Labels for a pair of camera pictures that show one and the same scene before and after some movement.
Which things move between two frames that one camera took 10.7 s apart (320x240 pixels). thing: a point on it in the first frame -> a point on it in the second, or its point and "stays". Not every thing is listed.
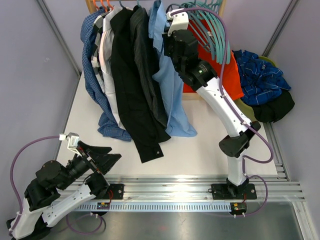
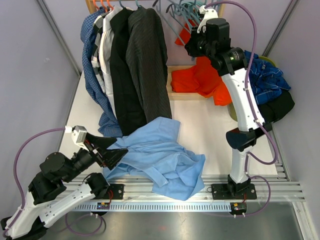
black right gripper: (167, 39) -> (191, 45)
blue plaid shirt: (259, 80) stays
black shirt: (273, 111) stays
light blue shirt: (179, 122) -> (155, 150)
